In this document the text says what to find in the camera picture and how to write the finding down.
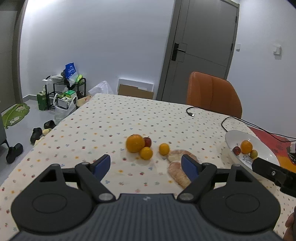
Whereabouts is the small yellow citrus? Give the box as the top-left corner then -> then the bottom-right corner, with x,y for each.
159,143 -> 170,156
139,147 -> 153,160

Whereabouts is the small green-yellow fruit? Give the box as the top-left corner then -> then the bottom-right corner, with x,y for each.
249,149 -> 258,160

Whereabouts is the large orange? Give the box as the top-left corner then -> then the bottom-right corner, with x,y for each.
125,134 -> 144,153
240,140 -> 253,154

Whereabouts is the small red apple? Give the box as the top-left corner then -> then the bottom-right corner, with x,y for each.
232,146 -> 241,156
144,137 -> 152,148

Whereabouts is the peeled pomelo segment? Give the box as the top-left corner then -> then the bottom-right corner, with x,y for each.
166,150 -> 199,162

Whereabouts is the red orange cartoon mat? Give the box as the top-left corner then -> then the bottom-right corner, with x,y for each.
249,127 -> 296,173

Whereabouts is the white ceramic bowl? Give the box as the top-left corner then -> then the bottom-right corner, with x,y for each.
225,130 -> 280,171

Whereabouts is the black shoe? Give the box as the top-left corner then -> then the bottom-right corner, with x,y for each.
30,128 -> 43,145
44,120 -> 56,129
6,143 -> 23,164

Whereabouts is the white plastic bag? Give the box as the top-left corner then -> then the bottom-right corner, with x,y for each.
53,94 -> 77,125

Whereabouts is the orange leather chair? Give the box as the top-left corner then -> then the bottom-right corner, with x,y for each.
186,71 -> 242,118

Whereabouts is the clear plastic bag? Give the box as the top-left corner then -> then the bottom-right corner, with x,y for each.
88,81 -> 113,95

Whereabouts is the cardboard sheet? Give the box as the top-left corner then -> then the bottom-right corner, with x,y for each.
118,84 -> 154,99

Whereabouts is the black shelf rack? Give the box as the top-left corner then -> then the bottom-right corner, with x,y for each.
43,74 -> 86,110

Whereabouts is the green tissue box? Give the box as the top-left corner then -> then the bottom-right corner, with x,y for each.
37,91 -> 49,111

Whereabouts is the green floor mat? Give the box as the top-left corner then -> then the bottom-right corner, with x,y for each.
2,103 -> 30,129

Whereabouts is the blue plastic bag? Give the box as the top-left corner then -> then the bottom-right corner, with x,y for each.
64,62 -> 78,81

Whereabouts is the black usb cable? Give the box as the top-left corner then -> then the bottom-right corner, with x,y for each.
186,105 -> 210,117

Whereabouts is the white wall switch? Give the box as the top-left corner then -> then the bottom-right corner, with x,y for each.
273,45 -> 282,56

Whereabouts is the grey door with handle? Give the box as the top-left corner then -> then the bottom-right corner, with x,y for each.
156,0 -> 239,104

